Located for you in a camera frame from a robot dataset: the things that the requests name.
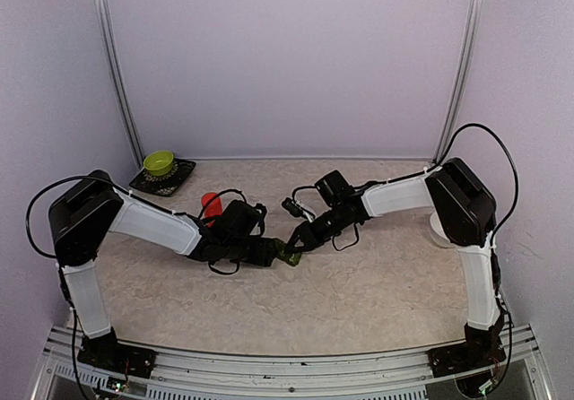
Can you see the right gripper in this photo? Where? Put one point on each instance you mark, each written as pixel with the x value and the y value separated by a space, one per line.
pixel 308 239

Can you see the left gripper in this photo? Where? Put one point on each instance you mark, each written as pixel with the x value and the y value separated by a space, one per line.
pixel 265 256

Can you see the green pill organizer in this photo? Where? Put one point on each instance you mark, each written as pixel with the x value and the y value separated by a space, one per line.
pixel 283 254

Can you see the red pill bottle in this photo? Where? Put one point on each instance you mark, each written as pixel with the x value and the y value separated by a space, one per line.
pixel 211 208

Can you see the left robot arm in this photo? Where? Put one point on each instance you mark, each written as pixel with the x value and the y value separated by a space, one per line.
pixel 82 217

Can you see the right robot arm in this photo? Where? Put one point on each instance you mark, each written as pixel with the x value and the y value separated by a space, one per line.
pixel 463 215

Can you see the black square tray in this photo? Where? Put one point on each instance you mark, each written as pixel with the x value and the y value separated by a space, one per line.
pixel 165 185

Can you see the lime green bowl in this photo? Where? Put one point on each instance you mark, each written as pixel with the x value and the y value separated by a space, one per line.
pixel 159 163

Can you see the white bowl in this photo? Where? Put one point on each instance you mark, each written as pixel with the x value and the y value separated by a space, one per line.
pixel 437 234

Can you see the front aluminium rail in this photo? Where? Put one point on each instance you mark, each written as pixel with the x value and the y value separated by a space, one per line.
pixel 185 374

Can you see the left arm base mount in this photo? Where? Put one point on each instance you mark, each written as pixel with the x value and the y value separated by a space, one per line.
pixel 123 359

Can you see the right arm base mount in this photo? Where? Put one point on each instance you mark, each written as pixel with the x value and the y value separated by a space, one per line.
pixel 459 358

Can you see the left aluminium frame post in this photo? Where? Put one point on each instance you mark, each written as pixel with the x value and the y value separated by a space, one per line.
pixel 127 118

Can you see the aluminium frame post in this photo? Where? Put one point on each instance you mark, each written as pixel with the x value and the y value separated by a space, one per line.
pixel 463 67
pixel 127 118

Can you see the right aluminium frame post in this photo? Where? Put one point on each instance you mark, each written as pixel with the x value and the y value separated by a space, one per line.
pixel 463 67

